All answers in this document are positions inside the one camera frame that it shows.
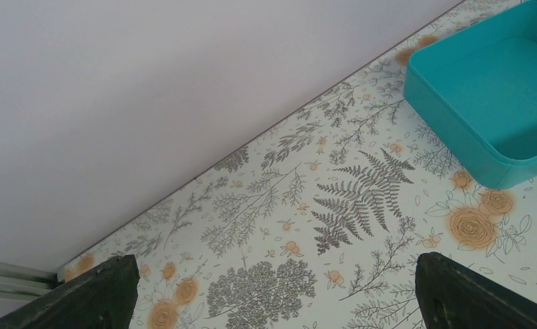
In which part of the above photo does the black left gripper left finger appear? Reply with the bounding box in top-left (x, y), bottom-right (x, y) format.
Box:
top-left (0, 255), bottom-right (140, 328)

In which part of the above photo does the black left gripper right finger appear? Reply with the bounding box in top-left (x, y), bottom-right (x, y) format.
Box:
top-left (415, 252), bottom-right (537, 328)

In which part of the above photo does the floral table mat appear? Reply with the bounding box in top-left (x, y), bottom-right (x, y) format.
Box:
top-left (63, 1), bottom-right (537, 328)

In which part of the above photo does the teal square box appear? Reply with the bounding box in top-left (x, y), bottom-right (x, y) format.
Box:
top-left (404, 1), bottom-right (537, 189)

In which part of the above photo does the aluminium rail frame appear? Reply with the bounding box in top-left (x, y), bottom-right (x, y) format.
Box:
top-left (0, 263), bottom-right (60, 302)

